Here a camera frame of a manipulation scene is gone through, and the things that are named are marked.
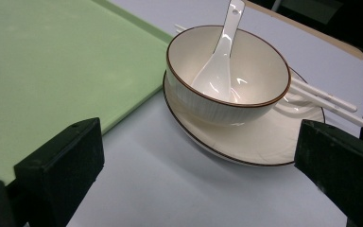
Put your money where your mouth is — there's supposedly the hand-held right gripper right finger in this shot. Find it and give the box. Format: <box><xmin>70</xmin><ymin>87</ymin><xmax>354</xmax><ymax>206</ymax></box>
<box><xmin>293</xmin><ymin>118</ymin><xmax>363</xmax><ymax>227</ymax></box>

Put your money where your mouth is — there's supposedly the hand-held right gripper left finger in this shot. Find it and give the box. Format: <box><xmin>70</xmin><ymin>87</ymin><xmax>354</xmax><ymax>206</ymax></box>
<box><xmin>13</xmin><ymin>117</ymin><xmax>105</xmax><ymax>227</ymax></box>

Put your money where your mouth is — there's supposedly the cream bowl with brown rim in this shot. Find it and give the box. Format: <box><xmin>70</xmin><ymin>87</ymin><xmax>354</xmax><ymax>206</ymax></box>
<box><xmin>165</xmin><ymin>25</ymin><xmax>292</xmax><ymax>128</ymax></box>

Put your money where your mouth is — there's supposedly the white ceramic spoon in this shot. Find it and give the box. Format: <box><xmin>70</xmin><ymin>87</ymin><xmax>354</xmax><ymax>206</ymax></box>
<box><xmin>190</xmin><ymin>0</ymin><xmax>247</xmax><ymax>103</ymax></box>

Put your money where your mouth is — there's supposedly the white chopstick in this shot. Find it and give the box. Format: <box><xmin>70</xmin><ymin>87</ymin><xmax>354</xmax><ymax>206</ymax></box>
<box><xmin>173</xmin><ymin>24</ymin><xmax>358</xmax><ymax>114</ymax></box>
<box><xmin>287</xmin><ymin>84</ymin><xmax>363</xmax><ymax>128</ymax></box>

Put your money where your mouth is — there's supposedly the cream plate with brown rim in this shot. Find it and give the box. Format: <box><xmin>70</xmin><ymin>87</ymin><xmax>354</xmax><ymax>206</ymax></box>
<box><xmin>162</xmin><ymin>66</ymin><xmax>326</xmax><ymax>167</ymax></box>

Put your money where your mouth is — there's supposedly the green tray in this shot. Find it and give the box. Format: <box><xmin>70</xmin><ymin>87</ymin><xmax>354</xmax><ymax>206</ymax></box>
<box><xmin>0</xmin><ymin>0</ymin><xmax>175</xmax><ymax>187</ymax></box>

